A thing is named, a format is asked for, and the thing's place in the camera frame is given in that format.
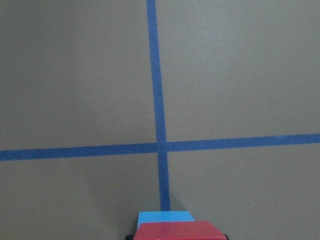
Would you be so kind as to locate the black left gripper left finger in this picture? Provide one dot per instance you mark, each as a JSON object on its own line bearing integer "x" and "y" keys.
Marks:
{"x": 129, "y": 237}

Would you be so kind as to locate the red block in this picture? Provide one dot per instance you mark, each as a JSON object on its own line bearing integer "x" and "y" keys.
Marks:
{"x": 179, "y": 230}

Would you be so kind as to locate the blue block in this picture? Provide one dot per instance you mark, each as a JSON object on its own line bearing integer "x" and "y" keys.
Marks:
{"x": 163, "y": 216}

